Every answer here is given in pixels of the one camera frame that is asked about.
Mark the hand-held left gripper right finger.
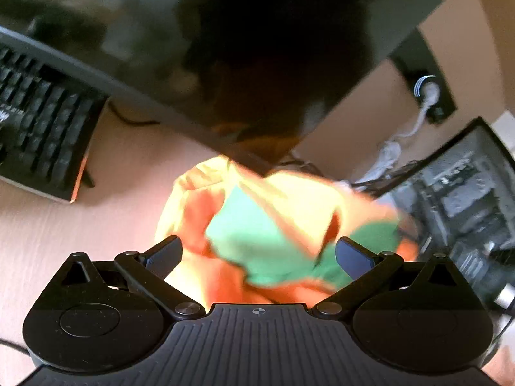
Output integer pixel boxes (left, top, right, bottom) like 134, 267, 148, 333
312, 236, 459, 320

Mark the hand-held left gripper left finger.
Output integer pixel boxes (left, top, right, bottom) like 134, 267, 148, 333
60, 235, 206, 320

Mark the orange plush pumpkin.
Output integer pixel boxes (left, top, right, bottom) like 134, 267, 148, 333
155, 157, 421, 304

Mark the glass-sided computer case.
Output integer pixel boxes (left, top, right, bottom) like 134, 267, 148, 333
374, 116, 515, 322

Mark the black keyboard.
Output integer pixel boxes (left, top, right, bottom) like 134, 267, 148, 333
0, 44, 107, 204

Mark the black computer monitor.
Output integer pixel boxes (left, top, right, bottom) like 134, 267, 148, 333
0, 0, 479, 173

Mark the white plug with cable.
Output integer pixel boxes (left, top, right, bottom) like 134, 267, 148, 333
356, 76, 441, 186

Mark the black wall socket rail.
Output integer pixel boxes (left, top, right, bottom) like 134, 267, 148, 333
388, 28, 457, 125

